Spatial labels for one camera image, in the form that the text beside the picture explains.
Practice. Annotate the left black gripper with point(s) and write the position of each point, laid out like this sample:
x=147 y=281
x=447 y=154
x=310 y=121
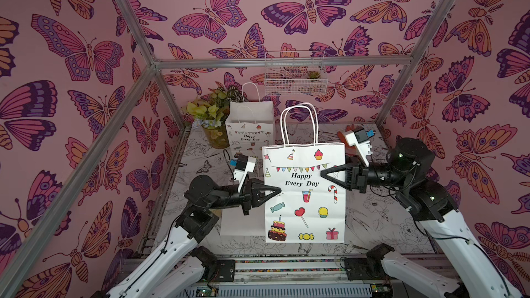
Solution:
x=249 y=195

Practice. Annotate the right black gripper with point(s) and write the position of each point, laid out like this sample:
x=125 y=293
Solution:
x=358 y=176

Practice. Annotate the white paper gift bag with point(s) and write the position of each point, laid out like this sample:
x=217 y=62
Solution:
x=235 y=223

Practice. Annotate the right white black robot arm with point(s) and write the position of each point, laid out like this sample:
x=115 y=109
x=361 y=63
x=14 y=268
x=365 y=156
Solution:
x=436 y=214

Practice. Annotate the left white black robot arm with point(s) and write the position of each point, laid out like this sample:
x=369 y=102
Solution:
x=179 y=261

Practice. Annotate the red rubber glove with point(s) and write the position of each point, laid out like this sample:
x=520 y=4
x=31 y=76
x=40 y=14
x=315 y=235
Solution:
x=342 y=134

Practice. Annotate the potted green leafy plant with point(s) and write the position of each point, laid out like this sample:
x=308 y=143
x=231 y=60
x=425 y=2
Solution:
x=211 y=113

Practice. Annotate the small plant in basket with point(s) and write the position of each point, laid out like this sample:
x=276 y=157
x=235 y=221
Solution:
x=313 y=75

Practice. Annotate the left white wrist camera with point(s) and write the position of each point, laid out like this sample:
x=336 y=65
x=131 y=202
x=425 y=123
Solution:
x=243 y=165

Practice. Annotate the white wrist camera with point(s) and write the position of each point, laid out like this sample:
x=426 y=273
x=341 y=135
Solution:
x=361 y=140
x=243 y=165

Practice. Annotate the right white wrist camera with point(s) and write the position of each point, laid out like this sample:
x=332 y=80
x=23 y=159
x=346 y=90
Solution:
x=361 y=140

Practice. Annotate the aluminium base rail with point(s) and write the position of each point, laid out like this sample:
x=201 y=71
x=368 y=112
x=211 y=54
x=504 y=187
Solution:
x=262 y=277

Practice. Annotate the white wire wall basket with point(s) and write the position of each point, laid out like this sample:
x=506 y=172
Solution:
x=287 y=76

